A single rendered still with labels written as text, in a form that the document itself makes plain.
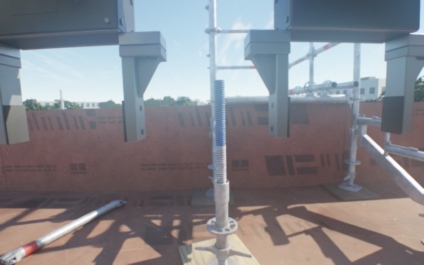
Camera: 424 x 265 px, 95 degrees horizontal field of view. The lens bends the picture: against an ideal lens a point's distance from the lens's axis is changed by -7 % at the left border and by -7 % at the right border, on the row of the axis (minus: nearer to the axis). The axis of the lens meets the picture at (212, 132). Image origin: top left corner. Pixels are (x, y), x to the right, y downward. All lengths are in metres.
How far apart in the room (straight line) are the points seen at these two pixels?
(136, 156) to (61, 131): 0.65
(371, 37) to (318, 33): 0.07
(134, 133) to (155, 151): 1.55
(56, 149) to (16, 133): 1.84
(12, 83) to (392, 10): 0.38
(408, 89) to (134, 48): 0.27
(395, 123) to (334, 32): 0.12
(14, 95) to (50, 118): 1.83
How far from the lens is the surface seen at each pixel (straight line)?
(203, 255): 1.08
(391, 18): 0.27
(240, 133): 1.69
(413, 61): 0.29
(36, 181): 2.33
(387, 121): 0.30
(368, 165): 2.21
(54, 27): 0.24
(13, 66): 0.30
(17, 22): 0.26
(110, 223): 1.49
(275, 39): 0.22
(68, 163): 2.10
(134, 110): 0.21
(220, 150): 0.76
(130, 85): 0.21
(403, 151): 1.57
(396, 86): 0.29
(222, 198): 0.80
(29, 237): 1.59
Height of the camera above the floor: 0.69
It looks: 7 degrees down
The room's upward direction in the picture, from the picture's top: 1 degrees counter-clockwise
